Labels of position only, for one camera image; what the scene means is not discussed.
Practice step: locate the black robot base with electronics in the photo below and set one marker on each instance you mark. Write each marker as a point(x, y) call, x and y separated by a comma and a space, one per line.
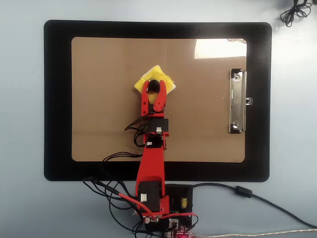
point(179, 193)

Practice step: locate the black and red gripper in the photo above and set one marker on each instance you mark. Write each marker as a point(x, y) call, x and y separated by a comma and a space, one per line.
point(158, 125)

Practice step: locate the metal clipboard clip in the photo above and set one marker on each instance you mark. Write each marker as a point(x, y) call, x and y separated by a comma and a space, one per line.
point(236, 104)

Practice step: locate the black rubber mat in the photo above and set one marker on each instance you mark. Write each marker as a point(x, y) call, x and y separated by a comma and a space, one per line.
point(57, 74)

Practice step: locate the brown clipboard board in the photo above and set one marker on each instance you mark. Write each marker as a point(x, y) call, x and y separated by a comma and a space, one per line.
point(104, 74)

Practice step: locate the yellow sponge with black knob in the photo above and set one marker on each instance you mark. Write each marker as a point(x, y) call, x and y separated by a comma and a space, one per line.
point(158, 73)

